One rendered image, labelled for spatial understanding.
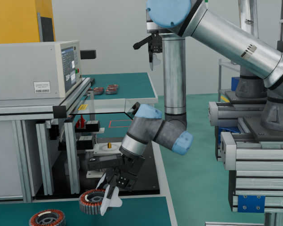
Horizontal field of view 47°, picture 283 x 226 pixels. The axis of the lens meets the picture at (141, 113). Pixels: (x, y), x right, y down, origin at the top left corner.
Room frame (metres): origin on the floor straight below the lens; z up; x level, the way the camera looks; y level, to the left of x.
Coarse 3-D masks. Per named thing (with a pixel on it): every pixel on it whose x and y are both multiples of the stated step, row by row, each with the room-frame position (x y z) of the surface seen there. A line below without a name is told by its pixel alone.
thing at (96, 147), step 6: (84, 138) 1.30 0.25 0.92; (90, 138) 1.30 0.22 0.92; (78, 144) 1.27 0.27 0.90; (84, 144) 1.27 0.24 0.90; (90, 144) 1.27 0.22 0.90; (96, 144) 1.33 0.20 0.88; (60, 150) 1.27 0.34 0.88; (66, 150) 1.27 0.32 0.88; (90, 150) 1.27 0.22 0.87; (96, 150) 1.27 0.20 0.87
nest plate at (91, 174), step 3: (90, 171) 1.27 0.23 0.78; (93, 171) 1.26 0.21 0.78; (96, 171) 1.26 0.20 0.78; (87, 174) 1.24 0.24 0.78; (90, 174) 1.23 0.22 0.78; (93, 174) 1.23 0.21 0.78; (96, 174) 1.23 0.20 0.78; (99, 174) 1.23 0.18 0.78; (102, 174) 1.23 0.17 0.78; (87, 177) 1.23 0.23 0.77; (90, 177) 1.23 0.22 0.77; (93, 177) 1.23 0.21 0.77; (96, 177) 1.23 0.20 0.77; (99, 177) 1.23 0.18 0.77
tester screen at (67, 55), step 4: (72, 48) 1.46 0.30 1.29; (64, 52) 1.29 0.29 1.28; (68, 52) 1.37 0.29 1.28; (72, 52) 1.46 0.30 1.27; (64, 56) 1.28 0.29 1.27; (68, 56) 1.36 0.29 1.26; (72, 56) 1.45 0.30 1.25; (64, 60) 1.27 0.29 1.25; (68, 60) 1.35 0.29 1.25; (72, 60) 1.44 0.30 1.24; (64, 64) 1.26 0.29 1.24; (68, 64) 1.34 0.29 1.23; (64, 68) 1.26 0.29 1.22; (68, 68) 1.34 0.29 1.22; (64, 72) 1.25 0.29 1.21; (68, 72) 1.33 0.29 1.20; (64, 76) 1.24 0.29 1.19; (64, 80) 1.24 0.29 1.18; (68, 80) 1.31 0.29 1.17; (72, 84) 1.39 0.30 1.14; (68, 88) 1.30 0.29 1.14
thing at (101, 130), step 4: (88, 124) 1.51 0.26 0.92; (92, 124) 1.51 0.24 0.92; (96, 124) 1.51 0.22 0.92; (84, 128) 1.51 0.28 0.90; (88, 128) 1.51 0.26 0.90; (92, 128) 1.51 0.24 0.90; (96, 128) 1.51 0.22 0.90; (100, 128) 1.56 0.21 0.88; (104, 128) 1.57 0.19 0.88; (76, 132) 1.51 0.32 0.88; (80, 132) 1.54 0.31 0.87; (96, 132) 1.51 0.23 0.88; (100, 132) 1.51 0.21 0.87
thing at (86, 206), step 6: (84, 192) 0.96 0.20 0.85; (90, 192) 0.95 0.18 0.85; (96, 192) 0.95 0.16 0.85; (102, 192) 0.95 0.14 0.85; (84, 198) 0.92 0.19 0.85; (90, 198) 0.94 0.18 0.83; (96, 198) 0.93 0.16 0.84; (102, 198) 0.95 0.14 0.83; (84, 204) 0.88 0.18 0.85; (90, 204) 0.87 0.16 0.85; (96, 204) 0.87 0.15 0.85; (84, 210) 0.88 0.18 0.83; (90, 210) 0.87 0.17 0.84; (96, 210) 0.87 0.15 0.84; (108, 210) 0.88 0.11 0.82
